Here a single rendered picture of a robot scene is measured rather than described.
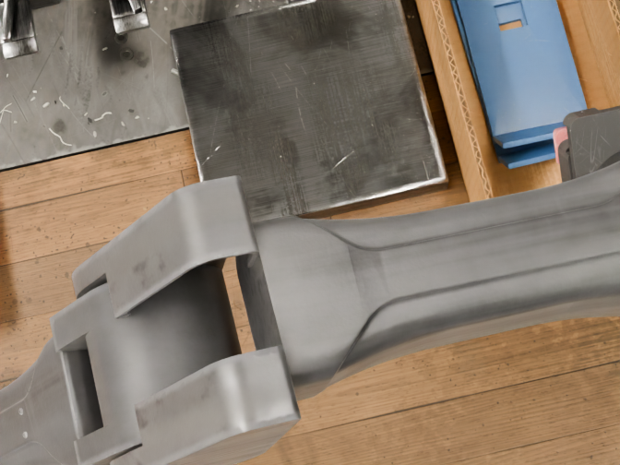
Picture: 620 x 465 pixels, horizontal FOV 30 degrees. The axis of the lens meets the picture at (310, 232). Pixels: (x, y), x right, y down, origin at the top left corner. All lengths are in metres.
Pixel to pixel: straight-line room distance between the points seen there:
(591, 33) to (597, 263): 0.44
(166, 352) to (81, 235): 0.39
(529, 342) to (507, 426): 0.06
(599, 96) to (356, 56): 0.18
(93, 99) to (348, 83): 0.19
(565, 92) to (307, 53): 0.19
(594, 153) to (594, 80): 0.23
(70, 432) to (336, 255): 0.15
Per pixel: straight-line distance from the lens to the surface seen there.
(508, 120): 0.84
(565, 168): 0.66
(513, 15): 0.87
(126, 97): 0.87
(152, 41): 0.88
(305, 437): 0.80
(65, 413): 0.51
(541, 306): 0.44
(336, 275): 0.42
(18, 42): 0.81
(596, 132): 0.64
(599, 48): 0.86
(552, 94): 0.85
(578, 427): 0.81
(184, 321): 0.46
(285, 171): 0.81
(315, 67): 0.84
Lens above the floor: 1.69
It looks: 75 degrees down
